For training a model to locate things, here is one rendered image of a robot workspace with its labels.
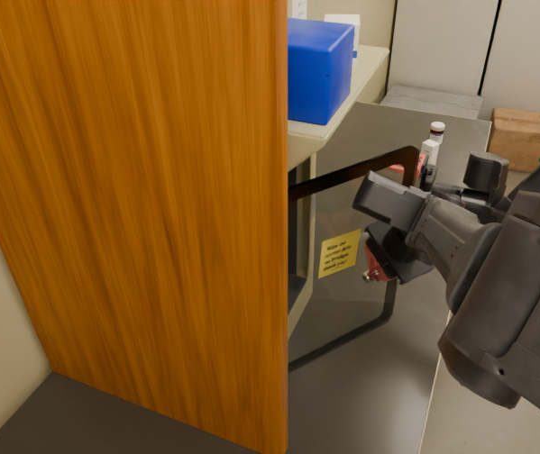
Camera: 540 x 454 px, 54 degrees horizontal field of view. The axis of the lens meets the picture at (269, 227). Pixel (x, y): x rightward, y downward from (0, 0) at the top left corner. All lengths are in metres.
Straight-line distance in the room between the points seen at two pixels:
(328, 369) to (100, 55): 0.73
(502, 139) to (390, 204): 2.92
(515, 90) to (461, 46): 0.45
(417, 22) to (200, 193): 3.28
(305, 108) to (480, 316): 0.40
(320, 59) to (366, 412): 0.66
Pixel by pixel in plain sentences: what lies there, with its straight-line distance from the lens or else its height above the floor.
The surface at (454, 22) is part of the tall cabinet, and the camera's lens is 3.79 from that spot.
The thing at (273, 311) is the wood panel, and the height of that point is 1.30.
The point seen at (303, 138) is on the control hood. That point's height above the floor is 1.51.
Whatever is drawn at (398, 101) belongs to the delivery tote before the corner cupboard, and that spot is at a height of 0.33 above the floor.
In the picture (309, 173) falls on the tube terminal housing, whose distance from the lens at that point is 1.00.
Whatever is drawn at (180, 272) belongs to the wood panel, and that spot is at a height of 1.32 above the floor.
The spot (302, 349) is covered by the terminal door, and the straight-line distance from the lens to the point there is 0.99.
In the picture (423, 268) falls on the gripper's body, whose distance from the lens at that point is 0.82.
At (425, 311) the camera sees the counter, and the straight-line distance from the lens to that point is 1.23.
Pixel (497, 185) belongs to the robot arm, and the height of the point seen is 1.26.
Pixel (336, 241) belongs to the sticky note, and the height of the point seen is 1.26.
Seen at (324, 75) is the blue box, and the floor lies 1.57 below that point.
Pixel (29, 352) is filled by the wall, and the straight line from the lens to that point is 1.16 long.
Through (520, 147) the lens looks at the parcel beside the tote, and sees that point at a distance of 3.64.
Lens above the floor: 1.80
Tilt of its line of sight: 37 degrees down
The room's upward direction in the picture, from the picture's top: 2 degrees counter-clockwise
